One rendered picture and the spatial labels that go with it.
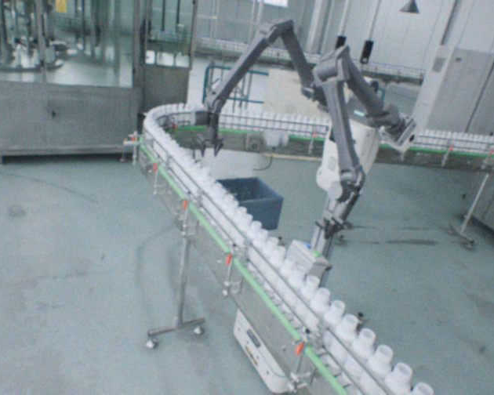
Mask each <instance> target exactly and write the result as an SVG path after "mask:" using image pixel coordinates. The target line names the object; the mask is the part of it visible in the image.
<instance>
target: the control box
mask: <svg viewBox="0 0 494 395"><path fill-rule="evenodd" d="M313 252H316V250H314V249H313V248H312V247H311V246H310V247H307V246H306V245H305V244H304V242H303V241H298V240H293V241H292V244H291V245H290V246H289V250H288V251H287V252H286V255H287V256H288V255H292V256H295V257H296V258H297V266H303V267H305V268H306V274H305V277H306V276H307V275H308V276H315V277H321V275H322V274H323V272H324V271H325V268H326V266H327V265H328V263H329V262H328V261H327V260H326V259H325V258H324V257H323V256H322V255H321V256H317V255H315V254H314V253H313Z"/></svg>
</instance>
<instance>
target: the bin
mask: <svg viewBox="0 0 494 395"><path fill-rule="evenodd" d="M215 183H218V184H221V185H222V189H224V190H225V191H227V189H228V188H230V189H231V193H232V194H237V196H233V201H236V202H237V203H238V208H246V209H247V213H246V214H248V215H251V216H252V222H253V221H258V222H260V223H261V230H265V231H270V230H277V229H278V223H279V219H280V215H281V211H282V205H283V201H284V200H285V197H284V196H282V195H281V194H280V193H278V192H277V191H276V190H275V189H274V188H273V187H270V186H269V185H268V184H267V183H265V182H264V181H263V180H262V179H261V178H260V177H258V176H257V177H244V178H231V179H215Z"/></svg>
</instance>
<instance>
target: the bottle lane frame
mask: <svg viewBox="0 0 494 395"><path fill-rule="evenodd" d="M143 154H144V156H145V157H146V163H147V165H146V171H145V172H144V171H143V169H142V172H143V174H144V177H145V178H146V180H147V181H148V182H149V184H150V185H151V186H152V187H153V188H154V190H155V187H154V185H155V182H156V171H155V170H154V164H150V161H156V160H155V159H154V157H153V156H151V155H150V153H149V151H148V150H147V149H146V148H145V147H143ZM165 181H166V187H160V188H159V189H158V192H159V193H163V192H164V189H165V188H166V192H165V193H164V194H159V197H160V198H161V200H162V202H163V203H164V205H165V206H166V208H167V209H168V210H169V211H170V213H171V214H172V216H174V218H175V214H176V210H179V211H180V213H181V214H182V216H183V224H184V220H185V212H186V209H183V201H179V198H185V197H186V196H185V194H183V191H181V190H180V188H179V187H178V185H176V184H175V183H174V182H173V181H172V180H171V179H170V178H169V177H168V174H167V173H166V172H165V170H164V169H163V168H162V167H161V166H159V177H158V185H159V186H164V185H165ZM196 219H198V226H194V227H189V229H188V230H187V233H188V234H192V233H194V228H195V227H197V233H196V234H192V235H188V238H189V239H190V241H191V243H192V244H193V245H194V247H195V248H196V249H197V250H198V252H199V253H200V255H201V256H202V258H203V259H204V260H205V262H206V263H207V264H208V266H209V268H210V269H211V270H212V272H213V274H214V275H215V276H216V278H217V280H218V281H219V282H220V283H221V285H222V286H223V287H224V288H225V287H226V285H225V284H224V283H225V281H226V280H227V272H228V267H229V264H227V256H222V253H225V252H229V248H228V246H229V245H226V244H225V243H224V241H223V240H222V239H221V238H220V237H218V235H217V234H216V232H214V230H213V229H212V228H211V226H210V225H209V223H207V221H206V219H204V218H203V216H202V215H201V214H200V212H199V211H198V210H197V209H196V208H195V207H194V206H193V205H192V204H191V203H190V206H189V214H188V221H187V224H188V226H193V225H194V224H196ZM241 262H242V261H238V259H237V258H234V263H233V268H232V273H231V283H236V282H239V278H240V275H241V276H242V277H243V278H242V283H239V284H240V285H241V290H240V292H236V293H233V295H231V296H230V297H231V299H232V300H233V302H234V303H235V305H236V306H237V308H239V310H240V311H241V313H242V315H243V317H245V319H246V320H247V321H248V322H249V324H250V325H251V327H252V328H253V330H254V331H255V333H256V334H257V336H258V337H259V339H260V341H261V342H262V343H263V344H264V346H265V347H266V348H267V350H268V351H269V353H270V354H271V356H272V357H273V358H274V360H275V361H276V362H277V364H278V366H279V368H280V369H281V370H282V372H283V373H284V374H285V375H286V376H287V378H288V379H289V381H290V380H291V377H290V375H291V373H292V372H293V369H294V367H295V363H296V358H297V355H296V345H295V346H293V345H292V342H293V341H296V340H298V339H299V337H300V334H299V333H298V332H297V329H298V328H294V327H293V326H292V324H291V323H290V321H287V319H286V318H285V317H284V315H283V314H284V313H282V312H281V311H280V310H279V309H278V306H279V305H275V304H274V303H273V302H272V299H270V298H269V296H267V295H266V293H265V292H267V291H264V290H263V289H262V288H261V287H260V286H261V284H257V283H256V281H255V279H253V277H252V276H251V275H250V273H252V272H248V271H247V269H245V267H247V266H243V265H242V264H241ZM292 321H293V320H292ZM312 347H313V346H310V347H309V348H306V349H305V350H304V354H303V358H302V361H301V365H300V369H299V372H298V374H299V375H303V374H306V373H308V372H309V370H310V367H311V364H312V365H313V366H314V368H315V370H314V374H313V375H310V377H311V378H312V380H311V384H310V385H307V386H303V387H300V388H299V389H297V393H298V394H299V395H349V394H348V393H347V391H346V390H345V389H346V387H348V386H342V385H341V384H339V383H338V381H337V380H336V377H337V376H338V375H333V374H332V373H331V371H330V370H329V369H328V366H329V365H324V364H323V363H322V361H321V360H320V359H319V357H320V356H321V355H316V354H315V352H314V351H313V350H312V349H311V348H312Z"/></svg>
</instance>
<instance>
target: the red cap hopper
mask: <svg viewBox="0 0 494 395"><path fill-rule="evenodd" d="M257 1H258V0H254V4H253V10H252V20H251V22H247V21H241V20H232V19H228V18H222V17H220V8H221V2H222V0H214V7H213V16H212V30H211V40H212V38H215V39H214V40H215V41H216V39H217V37H218V30H219V26H220V29H221V30H222V32H224V33H225V32H227V34H228V35H230V32H229V31H228V29H227V27H226V26H225V24H223V23H222V21H228V22H233V23H238V24H248V26H247V27H244V29H243V30H242V31H240V32H239V33H238V35H240V34H241V33H242V32H244V31H246V30H247V29H249V27H250V32H249V33H248V34H246V35H244V36H243V37H244V38H246V37H248V36H249V42H248V45H250V43H252V33H253V32H254V31H255V30H256V32H257V31H258V30H259V29H260V23H261V18H262V13H263V3H264V2H265V0H260V8H259V15H258V20H257V24H255V23H254V22H255V16H256V6H257ZM217 2H218V5H217ZM216 9H217V12H216ZM221 20H222V21H221ZM215 23H216V26H215ZM221 25H222V26H221ZM254 26H255V27H254ZM223 27H224V29H223ZM214 31H215V34H214ZM211 60H212V62H211ZM210 65H215V59H214V58H213V56H209V60H208V66H210ZM213 72H214V68H211V70H210V69H209V71H208V77H207V85H206V92H205V94H206V95H209V94H210V93H211V91H212V90H214V89H212V86H213V85H214V83H215V82H217V81H218V80H219V78H217V79H216V80H215V81H214V82H213V81H212V79H213ZM209 75H210V77H209ZM252 75H253V74H252V73H249V83H248V88H247V94H244V93H243V92H244V87H245V81H246V76H247V74H246V75H244V77H243V78H242V87H241V88H239V87H238V91H239V92H237V94H240V97H238V96H236V98H239V99H247V100H249V96H250V90H251V85H252ZM248 105H249V102H246V101H245V105H244V109H246V110H248Z"/></svg>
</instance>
